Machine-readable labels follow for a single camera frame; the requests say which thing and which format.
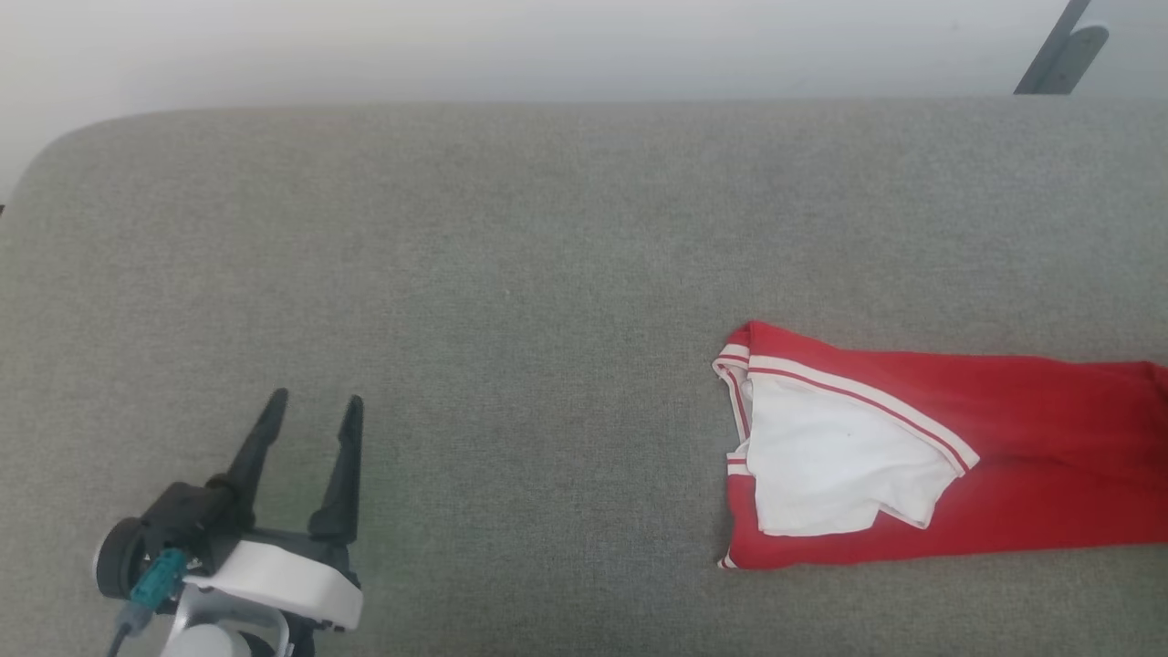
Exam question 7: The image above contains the teal left camera plug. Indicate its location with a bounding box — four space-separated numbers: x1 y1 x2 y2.
108 546 189 657

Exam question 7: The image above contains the grey fabric sofa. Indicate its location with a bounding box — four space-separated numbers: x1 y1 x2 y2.
0 95 1168 657

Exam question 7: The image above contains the red white Bulls jersey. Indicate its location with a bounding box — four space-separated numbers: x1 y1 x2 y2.
711 319 1168 572

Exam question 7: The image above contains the grey rounded metal bracket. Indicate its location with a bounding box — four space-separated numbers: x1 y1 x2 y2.
1048 25 1111 96

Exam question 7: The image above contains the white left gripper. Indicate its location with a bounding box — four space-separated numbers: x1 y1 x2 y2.
182 387 365 634

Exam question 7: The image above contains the grey slanted metal bar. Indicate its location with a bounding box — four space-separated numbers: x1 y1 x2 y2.
1012 0 1093 96

